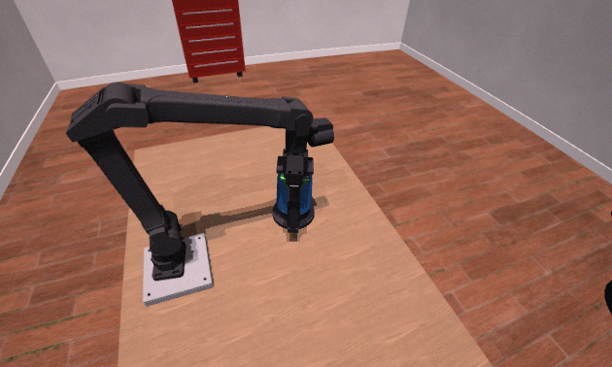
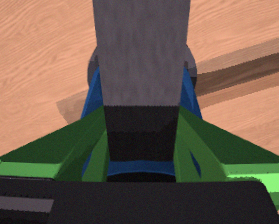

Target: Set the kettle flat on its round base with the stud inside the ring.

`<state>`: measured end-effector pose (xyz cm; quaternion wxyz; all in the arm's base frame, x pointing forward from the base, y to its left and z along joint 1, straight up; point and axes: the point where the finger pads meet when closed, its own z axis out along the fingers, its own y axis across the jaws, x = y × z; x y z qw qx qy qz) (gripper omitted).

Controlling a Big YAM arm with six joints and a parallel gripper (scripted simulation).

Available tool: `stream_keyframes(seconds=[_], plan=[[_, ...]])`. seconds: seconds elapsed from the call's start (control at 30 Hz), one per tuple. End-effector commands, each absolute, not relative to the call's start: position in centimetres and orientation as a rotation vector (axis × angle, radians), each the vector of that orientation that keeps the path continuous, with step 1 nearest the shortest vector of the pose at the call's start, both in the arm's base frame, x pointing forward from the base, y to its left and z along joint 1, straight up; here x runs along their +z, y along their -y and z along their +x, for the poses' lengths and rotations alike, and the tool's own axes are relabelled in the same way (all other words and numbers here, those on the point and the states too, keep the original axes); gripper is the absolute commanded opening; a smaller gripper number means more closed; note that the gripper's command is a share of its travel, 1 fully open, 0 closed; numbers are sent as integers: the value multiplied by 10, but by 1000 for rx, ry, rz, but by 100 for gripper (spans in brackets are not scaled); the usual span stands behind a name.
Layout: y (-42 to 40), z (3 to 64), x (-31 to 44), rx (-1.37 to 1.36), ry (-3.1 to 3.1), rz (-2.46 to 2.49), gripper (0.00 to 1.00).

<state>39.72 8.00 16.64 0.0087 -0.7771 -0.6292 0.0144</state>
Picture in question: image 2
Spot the dark grey round base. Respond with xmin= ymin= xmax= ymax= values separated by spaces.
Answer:
xmin=87 ymin=44 xmax=197 ymax=90

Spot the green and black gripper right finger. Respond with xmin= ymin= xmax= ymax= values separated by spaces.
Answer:
xmin=173 ymin=105 xmax=279 ymax=211

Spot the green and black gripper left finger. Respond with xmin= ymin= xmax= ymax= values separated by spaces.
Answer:
xmin=0 ymin=105 xmax=110 ymax=182

